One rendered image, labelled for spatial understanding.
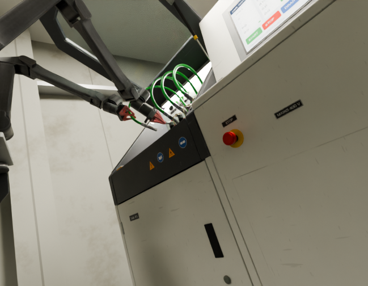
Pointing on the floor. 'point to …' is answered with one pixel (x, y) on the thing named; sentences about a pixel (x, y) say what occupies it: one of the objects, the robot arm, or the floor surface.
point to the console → (300, 146)
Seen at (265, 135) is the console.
